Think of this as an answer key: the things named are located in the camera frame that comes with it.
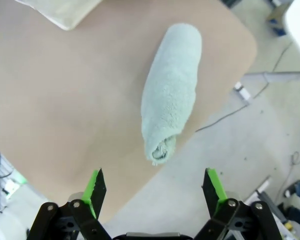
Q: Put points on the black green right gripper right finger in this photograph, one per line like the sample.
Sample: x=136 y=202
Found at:
x=215 y=192

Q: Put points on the cream fabric storage box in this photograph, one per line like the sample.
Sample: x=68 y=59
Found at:
x=65 y=12

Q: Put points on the grey-green plush towel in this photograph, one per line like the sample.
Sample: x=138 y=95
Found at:
x=172 y=95

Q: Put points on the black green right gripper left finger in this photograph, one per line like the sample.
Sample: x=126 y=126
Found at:
x=92 y=192

